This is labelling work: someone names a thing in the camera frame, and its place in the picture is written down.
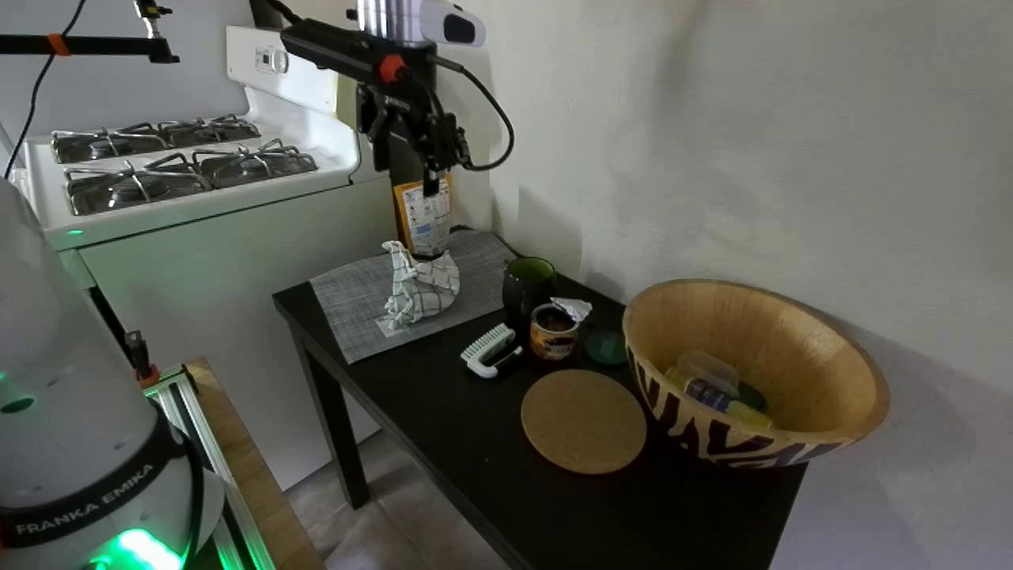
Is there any round wooden coaster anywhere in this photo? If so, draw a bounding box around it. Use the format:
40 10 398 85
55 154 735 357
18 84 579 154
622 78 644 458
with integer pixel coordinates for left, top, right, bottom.
516 365 651 480

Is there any orange snack bag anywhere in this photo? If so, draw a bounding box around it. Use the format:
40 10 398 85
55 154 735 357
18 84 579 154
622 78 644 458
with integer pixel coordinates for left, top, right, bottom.
390 175 460 260

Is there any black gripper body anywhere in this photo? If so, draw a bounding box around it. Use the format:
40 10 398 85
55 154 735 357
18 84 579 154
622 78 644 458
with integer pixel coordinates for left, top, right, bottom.
353 81 474 179

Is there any wooden bowl with zebra pattern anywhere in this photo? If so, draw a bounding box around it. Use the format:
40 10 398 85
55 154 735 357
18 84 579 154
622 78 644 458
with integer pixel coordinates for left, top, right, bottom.
617 275 891 472

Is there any blue packet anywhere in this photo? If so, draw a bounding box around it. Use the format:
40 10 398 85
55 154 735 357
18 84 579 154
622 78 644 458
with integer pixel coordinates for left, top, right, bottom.
683 377 745 420

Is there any wooden aluminium robot stand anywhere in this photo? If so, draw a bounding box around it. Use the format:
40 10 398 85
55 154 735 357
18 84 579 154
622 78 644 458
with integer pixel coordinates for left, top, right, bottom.
140 355 326 570

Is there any white checked dish cloth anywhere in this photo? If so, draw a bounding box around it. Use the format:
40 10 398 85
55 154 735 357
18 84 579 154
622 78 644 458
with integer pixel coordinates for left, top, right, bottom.
374 238 464 341

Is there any black table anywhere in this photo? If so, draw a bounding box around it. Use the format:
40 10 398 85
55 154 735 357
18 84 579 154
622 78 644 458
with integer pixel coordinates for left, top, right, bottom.
269 233 810 570

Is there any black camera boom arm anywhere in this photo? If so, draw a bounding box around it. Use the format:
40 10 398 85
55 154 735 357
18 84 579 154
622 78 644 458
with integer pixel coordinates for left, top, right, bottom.
0 0 184 66

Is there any white gas stove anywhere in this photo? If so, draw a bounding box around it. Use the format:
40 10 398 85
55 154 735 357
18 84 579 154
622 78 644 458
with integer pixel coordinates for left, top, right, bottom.
18 23 398 493

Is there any small green lid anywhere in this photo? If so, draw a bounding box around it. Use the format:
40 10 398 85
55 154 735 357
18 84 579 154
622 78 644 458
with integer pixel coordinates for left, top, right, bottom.
581 326 632 371

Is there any black hanging cable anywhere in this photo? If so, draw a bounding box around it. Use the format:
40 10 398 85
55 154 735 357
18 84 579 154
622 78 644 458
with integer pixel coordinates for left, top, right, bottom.
0 0 96 185

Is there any brown ceramic mug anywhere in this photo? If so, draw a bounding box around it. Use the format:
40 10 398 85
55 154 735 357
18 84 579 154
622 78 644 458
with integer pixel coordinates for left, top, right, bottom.
526 295 594 365

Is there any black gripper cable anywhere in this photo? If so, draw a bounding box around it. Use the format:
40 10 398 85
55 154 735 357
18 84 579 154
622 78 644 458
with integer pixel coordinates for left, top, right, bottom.
432 55 519 175

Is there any grey woven placemat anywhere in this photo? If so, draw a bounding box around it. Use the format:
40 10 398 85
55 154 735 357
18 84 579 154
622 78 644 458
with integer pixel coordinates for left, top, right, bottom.
307 228 523 367

